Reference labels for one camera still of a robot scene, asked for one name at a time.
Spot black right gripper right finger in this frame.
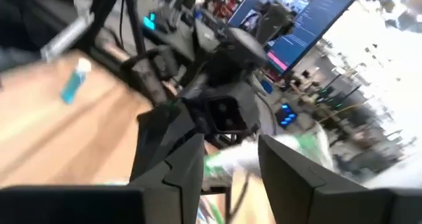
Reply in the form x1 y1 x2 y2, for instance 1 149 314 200
258 134 327 224

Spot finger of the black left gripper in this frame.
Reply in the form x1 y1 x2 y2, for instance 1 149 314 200
130 101 200 182

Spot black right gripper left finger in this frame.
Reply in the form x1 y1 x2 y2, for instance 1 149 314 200
144 133 206 224

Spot green toothbrush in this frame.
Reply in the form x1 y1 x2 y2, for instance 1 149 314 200
202 131 334 185

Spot blue mouthwash bottle white cap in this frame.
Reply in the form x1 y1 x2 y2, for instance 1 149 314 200
60 57 92 105

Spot black device blue lights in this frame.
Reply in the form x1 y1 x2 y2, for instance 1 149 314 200
275 101 299 129

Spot blue screen monitor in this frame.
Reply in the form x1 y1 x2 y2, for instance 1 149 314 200
227 0 363 75

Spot black mouse blue glow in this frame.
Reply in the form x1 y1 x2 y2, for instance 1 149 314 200
141 12 158 30

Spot silver metal bar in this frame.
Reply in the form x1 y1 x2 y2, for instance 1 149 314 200
39 13 95 62

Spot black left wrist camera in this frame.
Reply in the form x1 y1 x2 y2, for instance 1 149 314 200
207 95 248 132

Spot black metal table frame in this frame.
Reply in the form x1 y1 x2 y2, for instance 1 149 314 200
84 0 148 59

